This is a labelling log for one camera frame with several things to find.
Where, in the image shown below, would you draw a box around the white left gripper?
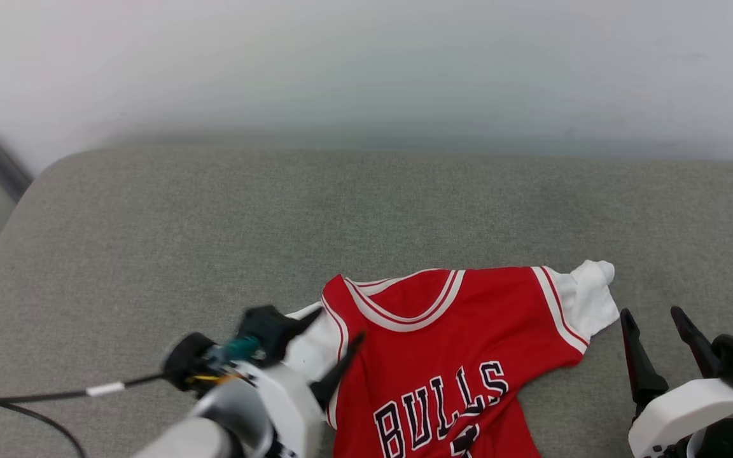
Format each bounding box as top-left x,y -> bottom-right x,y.
230,308 -> 366,458

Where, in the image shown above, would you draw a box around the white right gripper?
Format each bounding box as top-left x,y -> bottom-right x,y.
620,306 -> 733,458

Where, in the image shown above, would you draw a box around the red Bulls basketball jersey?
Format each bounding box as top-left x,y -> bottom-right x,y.
284,260 -> 622,458

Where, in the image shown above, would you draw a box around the grey fabric sofa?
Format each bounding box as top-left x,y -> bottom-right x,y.
0,146 -> 733,458

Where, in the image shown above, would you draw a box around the black round cable plug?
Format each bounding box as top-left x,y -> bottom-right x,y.
162,332 -> 218,392

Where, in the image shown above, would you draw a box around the white cable label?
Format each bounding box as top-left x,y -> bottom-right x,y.
85,381 -> 127,398

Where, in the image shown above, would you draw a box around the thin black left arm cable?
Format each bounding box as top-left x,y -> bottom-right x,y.
0,372 -> 170,458

